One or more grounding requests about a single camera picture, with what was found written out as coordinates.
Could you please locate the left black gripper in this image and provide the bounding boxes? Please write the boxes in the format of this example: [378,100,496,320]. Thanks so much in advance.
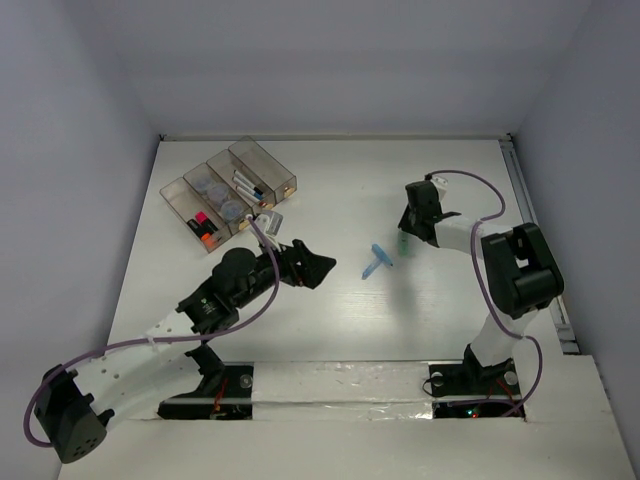
[233,234,334,309]

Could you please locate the red-capped white marker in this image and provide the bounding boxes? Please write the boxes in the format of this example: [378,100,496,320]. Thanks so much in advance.
[234,185,266,207]

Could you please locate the blue-capped white marker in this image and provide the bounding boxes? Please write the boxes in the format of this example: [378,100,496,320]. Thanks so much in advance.
[233,170,264,197]

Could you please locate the clear jar of paperclips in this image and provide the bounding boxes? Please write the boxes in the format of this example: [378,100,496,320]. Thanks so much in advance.
[220,200,244,222]

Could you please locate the orange highlighter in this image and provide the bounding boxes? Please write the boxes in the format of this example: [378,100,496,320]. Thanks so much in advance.
[187,219,217,252]

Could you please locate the pink highlighter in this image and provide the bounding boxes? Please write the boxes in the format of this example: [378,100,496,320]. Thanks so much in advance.
[195,211,218,235]

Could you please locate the black-capped white marker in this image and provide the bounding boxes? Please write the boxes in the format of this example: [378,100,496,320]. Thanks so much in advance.
[232,176,262,201]

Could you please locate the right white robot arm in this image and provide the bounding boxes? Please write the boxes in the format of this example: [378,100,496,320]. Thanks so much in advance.
[399,176,564,392]

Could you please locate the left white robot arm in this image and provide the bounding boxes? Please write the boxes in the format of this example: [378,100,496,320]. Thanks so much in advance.
[25,240,337,464]

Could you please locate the clear four-compartment organizer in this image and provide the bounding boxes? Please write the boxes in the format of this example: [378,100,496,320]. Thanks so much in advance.
[160,136,297,253]

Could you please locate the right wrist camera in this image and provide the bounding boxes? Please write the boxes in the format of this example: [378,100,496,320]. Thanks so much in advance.
[425,174,448,201]

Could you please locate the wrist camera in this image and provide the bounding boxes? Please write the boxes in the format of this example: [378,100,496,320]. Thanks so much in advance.
[248,211,284,237]
[425,174,448,201]

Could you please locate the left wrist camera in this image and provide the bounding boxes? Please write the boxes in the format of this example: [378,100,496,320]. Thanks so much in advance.
[248,211,284,237]

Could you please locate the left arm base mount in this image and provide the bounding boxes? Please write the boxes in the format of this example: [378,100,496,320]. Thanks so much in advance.
[157,344,254,420]

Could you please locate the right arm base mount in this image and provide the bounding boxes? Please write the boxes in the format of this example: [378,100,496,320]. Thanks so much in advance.
[421,345,525,419]

